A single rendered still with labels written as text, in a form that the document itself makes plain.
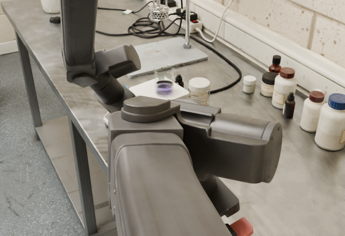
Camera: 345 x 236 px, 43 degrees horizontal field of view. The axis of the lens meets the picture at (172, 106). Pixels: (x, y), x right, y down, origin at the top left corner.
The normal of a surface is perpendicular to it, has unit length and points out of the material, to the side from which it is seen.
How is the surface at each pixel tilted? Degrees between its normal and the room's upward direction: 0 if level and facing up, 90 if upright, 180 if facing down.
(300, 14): 90
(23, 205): 0
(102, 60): 49
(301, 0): 90
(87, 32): 130
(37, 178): 0
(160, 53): 0
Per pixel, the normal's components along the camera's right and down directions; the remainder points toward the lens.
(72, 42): 0.20, 0.94
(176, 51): 0.00, -0.85
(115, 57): -0.24, -0.22
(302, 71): -0.88, 0.26
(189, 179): 0.11, -0.95
